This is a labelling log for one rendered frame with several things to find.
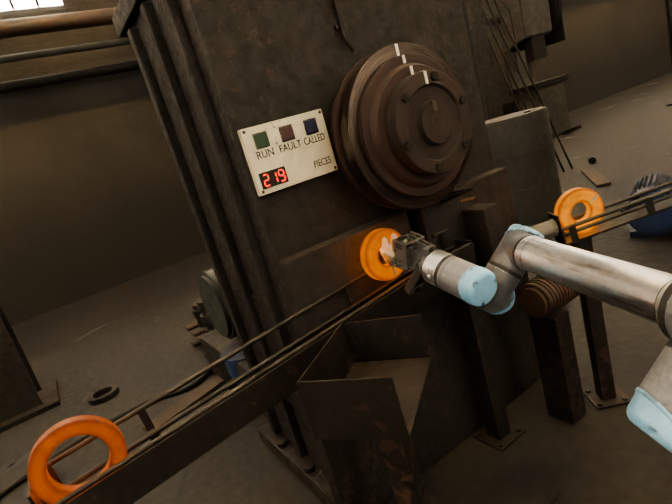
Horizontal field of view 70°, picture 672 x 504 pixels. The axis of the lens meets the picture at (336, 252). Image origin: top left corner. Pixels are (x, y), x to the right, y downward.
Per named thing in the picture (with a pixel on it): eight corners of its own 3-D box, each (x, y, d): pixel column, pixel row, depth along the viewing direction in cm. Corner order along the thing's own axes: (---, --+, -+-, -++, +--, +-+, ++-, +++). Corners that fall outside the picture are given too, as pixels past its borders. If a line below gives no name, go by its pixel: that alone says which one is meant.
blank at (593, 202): (575, 243, 161) (581, 245, 158) (543, 214, 158) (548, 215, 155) (608, 207, 159) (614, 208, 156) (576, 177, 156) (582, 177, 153)
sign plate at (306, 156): (258, 196, 131) (236, 131, 126) (334, 170, 143) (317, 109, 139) (261, 196, 129) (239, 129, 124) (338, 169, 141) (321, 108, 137)
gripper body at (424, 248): (410, 229, 133) (442, 242, 124) (411, 256, 137) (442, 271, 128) (389, 239, 129) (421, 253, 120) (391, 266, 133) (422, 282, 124)
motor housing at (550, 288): (539, 418, 173) (511, 282, 160) (573, 388, 183) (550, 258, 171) (573, 432, 162) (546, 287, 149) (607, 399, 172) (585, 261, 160)
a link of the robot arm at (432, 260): (458, 279, 125) (431, 294, 121) (444, 273, 129) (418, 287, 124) (458, 249, 121) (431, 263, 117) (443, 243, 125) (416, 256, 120)
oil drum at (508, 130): (479, 227, 431) (458, 128, 410) (520, 206, 460) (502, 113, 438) (538, 228, 381) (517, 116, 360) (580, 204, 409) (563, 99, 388)
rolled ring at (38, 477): (103, 402, 101) (101, 397, 104) (7, 456, 93) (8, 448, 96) (142, 470, 106) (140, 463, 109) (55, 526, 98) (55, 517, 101)
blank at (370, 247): (351, 243, 137) (357, 243, 134) (390, 219, 144) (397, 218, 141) (371, 289, 141) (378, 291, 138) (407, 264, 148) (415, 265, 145)
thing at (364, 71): (361, 230, 139) (314, 64, 128) (469, 183, 161) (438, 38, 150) (374, 230, 133) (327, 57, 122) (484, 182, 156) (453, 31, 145)
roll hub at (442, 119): (400, 187, 132) (374, 84, 126) (467, 160, 146) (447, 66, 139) (413, 186, 128) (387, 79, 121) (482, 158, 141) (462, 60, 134)
